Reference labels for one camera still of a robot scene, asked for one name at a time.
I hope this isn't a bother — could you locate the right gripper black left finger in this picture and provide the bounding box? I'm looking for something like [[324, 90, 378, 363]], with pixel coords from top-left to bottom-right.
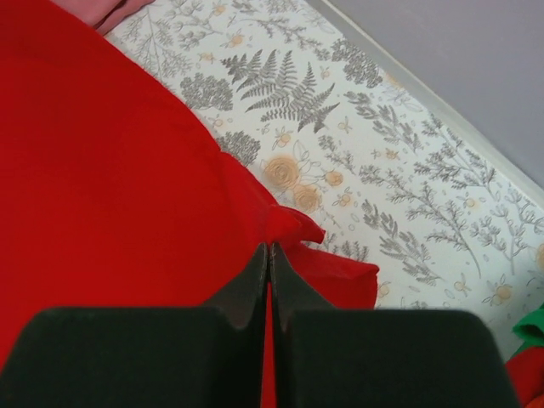
[[1, 245, 268, 407]]

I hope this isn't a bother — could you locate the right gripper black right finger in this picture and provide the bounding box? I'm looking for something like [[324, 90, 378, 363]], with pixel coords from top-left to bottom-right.
[[269, 245, 519, 407]]

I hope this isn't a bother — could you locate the red t shirt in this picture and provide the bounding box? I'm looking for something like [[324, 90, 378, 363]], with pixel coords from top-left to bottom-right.
[[1, 1, 377, 407]]

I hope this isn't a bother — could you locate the red garment in basket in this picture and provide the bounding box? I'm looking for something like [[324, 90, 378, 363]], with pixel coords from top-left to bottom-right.
[[506, 347, 543, 408]]

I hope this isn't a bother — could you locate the green crumpled t shirt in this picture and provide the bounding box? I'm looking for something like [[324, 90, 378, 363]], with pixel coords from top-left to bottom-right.
[[513, 305, 544, 347]]

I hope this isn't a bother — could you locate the floral patterned table mat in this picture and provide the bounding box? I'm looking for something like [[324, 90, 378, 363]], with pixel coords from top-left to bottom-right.
[[107, 1, 543, 357]]

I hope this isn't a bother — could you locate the folded pink t shirt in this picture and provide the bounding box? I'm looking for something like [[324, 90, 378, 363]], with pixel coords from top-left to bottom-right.
[[53, 0, 153, 35]]

